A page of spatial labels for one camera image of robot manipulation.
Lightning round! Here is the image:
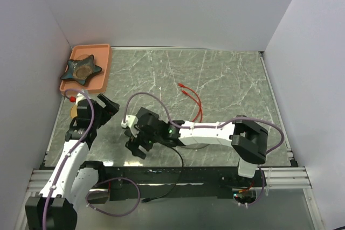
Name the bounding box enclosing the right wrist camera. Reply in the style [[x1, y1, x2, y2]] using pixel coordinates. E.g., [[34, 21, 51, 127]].
[[121, 115, 139, 138]]

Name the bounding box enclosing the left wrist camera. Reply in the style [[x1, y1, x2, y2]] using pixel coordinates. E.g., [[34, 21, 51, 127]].
[[69, 93, 87, 105]]

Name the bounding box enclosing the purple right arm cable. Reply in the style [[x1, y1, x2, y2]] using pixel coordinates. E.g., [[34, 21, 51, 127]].
[[122, 92, 285, 158]]

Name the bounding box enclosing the black cable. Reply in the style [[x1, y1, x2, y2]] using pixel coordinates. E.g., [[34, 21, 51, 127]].
[[141, 145, 185, 204]]

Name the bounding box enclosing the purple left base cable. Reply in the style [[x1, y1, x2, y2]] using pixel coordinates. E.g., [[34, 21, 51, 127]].
[[86, 177, 141, 217]]

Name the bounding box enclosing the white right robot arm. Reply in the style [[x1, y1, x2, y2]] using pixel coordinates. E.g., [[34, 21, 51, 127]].
[[121, 109, 268, 186]]

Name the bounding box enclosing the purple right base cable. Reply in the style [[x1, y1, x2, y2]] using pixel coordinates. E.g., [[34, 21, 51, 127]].
[[237, 166, 270, 208]]

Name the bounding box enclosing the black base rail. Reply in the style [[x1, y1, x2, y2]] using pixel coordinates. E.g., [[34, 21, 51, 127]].
[[85, 165, 283, 206]]

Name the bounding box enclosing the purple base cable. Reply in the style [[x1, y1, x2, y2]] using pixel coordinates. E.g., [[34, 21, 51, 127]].
[[237, 166, 270, 208], [86, 177, 141, 217]]

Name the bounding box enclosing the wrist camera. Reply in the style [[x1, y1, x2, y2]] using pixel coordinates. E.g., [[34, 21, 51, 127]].
[[69, 93, 87, 105], [121, 115, 139, 138]]

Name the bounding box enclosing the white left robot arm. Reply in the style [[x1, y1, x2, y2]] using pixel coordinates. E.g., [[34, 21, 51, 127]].
[[25, 92, 120, 229]]

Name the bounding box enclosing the dark star-shaped dish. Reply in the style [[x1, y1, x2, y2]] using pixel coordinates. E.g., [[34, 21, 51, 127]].
[[60, 54, 102, 86]]

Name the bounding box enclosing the small wooden bowl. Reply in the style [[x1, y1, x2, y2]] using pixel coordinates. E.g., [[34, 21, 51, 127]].
[[70, 105, 78, 119]]

